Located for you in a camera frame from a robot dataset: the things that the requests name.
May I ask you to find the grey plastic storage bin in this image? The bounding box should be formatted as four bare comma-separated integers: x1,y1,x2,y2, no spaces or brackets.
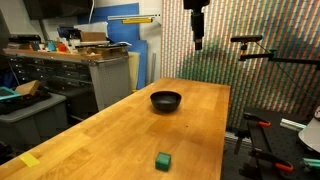
0,92,69,146

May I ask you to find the teal plastic tray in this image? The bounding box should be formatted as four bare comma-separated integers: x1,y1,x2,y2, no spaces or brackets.
0,86,22,102

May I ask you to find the orange small container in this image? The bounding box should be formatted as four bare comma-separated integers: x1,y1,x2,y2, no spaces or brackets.
55,42,68,53

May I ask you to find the yellow sticky note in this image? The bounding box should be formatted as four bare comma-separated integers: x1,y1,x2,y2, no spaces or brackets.
18,152,41,168

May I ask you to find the black bowl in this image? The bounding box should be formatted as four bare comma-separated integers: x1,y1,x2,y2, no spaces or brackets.
149,90,183,113

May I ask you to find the brown wooden block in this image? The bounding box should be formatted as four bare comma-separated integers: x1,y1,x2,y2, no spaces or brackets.
14,79,42,97

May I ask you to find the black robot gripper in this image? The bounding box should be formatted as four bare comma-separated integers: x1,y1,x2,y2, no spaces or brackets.
182,0,211,51

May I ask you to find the beige foam board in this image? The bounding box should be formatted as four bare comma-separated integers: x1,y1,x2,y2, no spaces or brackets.
127,51,141,92

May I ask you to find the yellow spirit level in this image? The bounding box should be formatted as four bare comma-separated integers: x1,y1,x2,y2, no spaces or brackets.
121,17,154,25

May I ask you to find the black clamp orange handle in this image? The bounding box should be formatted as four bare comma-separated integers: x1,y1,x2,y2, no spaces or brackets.
249,148,295,173
242,112,272,128

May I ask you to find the blue foam board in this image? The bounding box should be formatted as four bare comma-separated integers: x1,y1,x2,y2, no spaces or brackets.
77,2,148,90

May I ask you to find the teal small cup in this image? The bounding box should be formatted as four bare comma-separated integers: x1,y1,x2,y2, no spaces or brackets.
46,40,57,52

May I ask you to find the white hanging cable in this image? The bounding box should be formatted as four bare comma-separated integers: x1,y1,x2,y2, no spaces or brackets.
88,0,96,25

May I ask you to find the brown cardboard box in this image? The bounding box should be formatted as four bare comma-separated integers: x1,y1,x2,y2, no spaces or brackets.
79,31,108,43

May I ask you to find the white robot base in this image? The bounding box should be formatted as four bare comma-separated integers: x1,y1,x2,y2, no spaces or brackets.
297,105,320,154

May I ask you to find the aluminium extrusion bar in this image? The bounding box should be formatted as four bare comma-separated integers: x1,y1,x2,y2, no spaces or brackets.
279,117,307,132

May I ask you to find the black perforated breadboard table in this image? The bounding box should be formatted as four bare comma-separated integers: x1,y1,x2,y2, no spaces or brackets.
229,106,320,180

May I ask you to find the green cube block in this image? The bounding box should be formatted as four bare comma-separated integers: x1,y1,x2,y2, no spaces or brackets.
154,151,172,172

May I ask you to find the black wall monitor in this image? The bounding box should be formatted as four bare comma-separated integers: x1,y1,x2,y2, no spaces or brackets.
22,0,95,20

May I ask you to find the black camera on stand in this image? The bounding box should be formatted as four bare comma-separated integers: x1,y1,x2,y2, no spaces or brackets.
230,34,264,44

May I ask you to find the grey metal pipe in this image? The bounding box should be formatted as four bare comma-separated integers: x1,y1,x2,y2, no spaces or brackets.
149,52,157,85

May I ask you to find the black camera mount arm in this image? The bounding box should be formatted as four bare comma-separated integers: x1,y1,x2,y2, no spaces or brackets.
237,42,320,70

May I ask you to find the grey workbench drawer cabinet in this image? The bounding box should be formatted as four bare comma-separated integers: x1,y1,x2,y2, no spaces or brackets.
3,48,132,113

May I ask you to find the white wall rail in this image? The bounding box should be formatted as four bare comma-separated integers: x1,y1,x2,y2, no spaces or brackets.
106,13,162,21

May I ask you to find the black device box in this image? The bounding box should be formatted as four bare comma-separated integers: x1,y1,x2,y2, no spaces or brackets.
7,33,43,44

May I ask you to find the teal clamp handle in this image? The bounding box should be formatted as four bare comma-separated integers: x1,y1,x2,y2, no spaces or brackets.
300,157,320,172

